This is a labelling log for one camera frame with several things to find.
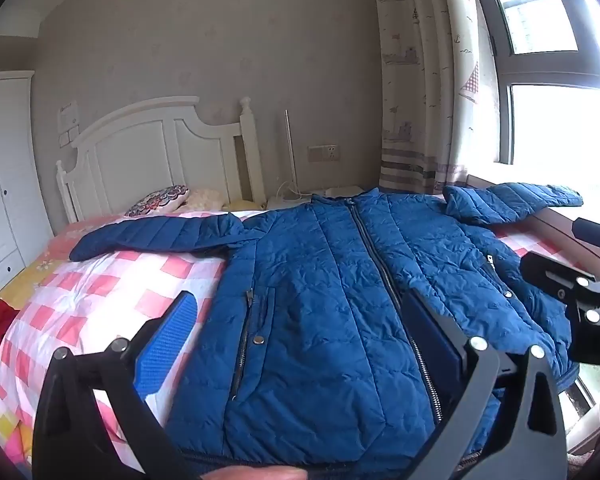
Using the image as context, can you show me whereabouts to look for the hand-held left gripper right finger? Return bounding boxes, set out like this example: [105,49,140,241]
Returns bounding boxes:
[401,290,567,480]

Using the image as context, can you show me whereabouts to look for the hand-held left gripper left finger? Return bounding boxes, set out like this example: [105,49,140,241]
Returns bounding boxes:
[31,290,203,480]

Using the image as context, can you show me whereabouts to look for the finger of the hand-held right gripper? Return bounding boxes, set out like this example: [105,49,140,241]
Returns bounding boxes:
[521,251,600,329]
[572,217,600,257]

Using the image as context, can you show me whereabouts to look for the blue puffer jacket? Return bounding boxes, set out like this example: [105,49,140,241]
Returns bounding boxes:
[69,182,585,480]

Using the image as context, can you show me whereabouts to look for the person's left hand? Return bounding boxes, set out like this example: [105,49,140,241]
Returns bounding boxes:
[200,465,308,480]

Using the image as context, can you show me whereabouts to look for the pink checked blanket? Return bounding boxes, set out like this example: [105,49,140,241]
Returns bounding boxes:
[0,207,571,480]

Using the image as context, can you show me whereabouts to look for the window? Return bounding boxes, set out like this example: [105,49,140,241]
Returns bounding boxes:
[467,0,600,206]

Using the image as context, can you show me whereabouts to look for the patterned round cushion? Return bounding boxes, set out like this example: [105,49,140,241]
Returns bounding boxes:
[125,185,191,217]

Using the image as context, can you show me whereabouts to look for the cream plush toy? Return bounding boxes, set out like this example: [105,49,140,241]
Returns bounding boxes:
[185,187,226,212]

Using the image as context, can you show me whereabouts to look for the yellow floral bedsheet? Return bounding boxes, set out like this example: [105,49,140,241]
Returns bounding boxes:
[0,230,81,313]

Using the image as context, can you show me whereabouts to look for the white bed headboard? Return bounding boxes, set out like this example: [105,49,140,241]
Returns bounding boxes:
[55,96,267,223]

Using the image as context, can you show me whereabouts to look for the white desk lamp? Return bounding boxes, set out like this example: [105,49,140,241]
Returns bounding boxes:
[266,109,313,209]

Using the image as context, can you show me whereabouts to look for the white wardrobe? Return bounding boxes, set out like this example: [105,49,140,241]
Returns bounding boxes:
[0,71,56,286]

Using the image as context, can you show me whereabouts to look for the sailboat print curtain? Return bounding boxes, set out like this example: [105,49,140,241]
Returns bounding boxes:
[370,0,501,196]

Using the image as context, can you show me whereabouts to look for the wall socket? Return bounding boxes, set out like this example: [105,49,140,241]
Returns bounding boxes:
[307,144,340,162]

